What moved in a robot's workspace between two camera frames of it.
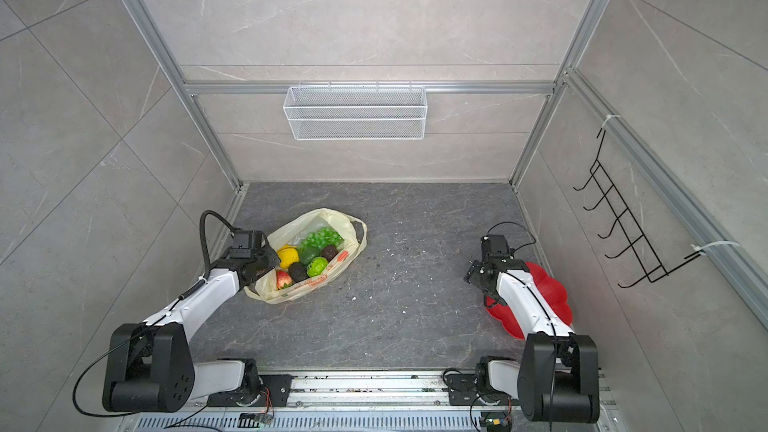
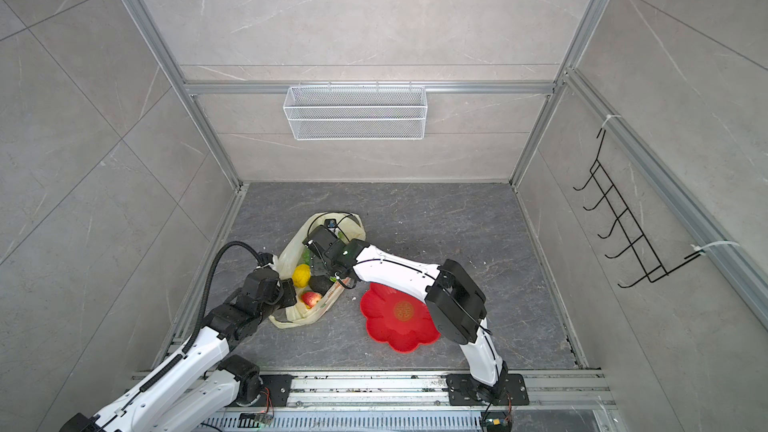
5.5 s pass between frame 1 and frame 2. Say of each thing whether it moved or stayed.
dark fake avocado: moved
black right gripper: moved
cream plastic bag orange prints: moved
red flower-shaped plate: moved
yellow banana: moved
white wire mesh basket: stayed
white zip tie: stayed
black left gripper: moved
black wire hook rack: stayed
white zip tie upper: stayed
